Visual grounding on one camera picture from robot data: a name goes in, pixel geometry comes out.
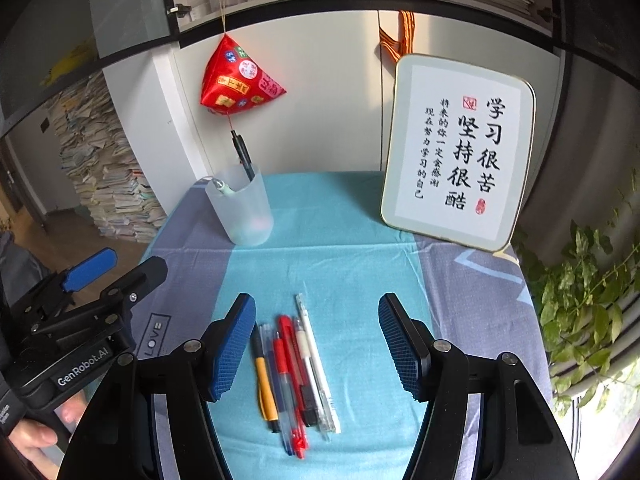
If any wooden door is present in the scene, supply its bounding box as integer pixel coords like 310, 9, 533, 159
0, 135, 31, 241

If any red pyramid hanging ornament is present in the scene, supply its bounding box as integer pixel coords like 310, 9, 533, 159
200, 0, 287, 133

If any translucent white pen cup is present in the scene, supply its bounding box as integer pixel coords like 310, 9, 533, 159
205, 161, 273, 247

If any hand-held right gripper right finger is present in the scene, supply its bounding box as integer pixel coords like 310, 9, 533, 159
377, 292, 581, 480

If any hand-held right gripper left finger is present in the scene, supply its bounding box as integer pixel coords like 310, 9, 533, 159
57, 292, 258, 480

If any person's left hand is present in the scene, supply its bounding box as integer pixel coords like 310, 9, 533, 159
7, 392, 89, 480

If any white lower cabinet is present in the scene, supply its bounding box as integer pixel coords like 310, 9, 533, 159
150, 10, 566, 221

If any framed calligraphy sign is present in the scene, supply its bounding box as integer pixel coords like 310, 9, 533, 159
380, 53, 537, 253

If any clear pen red cap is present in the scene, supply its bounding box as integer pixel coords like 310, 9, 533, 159
271, 338, 307, 459

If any blue and grey tablecloth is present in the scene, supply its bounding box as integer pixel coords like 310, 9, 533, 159
127, 170, 553, 480

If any green leafy plant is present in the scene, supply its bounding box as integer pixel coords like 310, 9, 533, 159
515, 170, 640, 416

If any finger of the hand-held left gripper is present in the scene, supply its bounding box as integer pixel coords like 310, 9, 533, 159
30, 256, 169, 336
10, 247, 118, 322

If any clear pen blue ink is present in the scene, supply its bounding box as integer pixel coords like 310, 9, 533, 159
260, 324, 296, 457

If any slim white pen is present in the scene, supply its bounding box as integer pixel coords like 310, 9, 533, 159
295, 293, 342, 434

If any clear pen grey grip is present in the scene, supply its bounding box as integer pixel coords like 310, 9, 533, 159
294, 329, 333, 442

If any yellow and black pen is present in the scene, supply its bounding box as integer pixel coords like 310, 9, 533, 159
251, 329, 281, 433

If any dark glass cabinet door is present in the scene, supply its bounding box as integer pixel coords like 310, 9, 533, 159
545, 0, 640, 91
0, 0, 181, 126

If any gold medal striped ribbon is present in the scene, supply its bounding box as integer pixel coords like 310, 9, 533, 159
377, 10, 416, 63

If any tall pile of books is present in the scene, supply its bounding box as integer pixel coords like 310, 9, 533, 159
47, 70, 168, 246

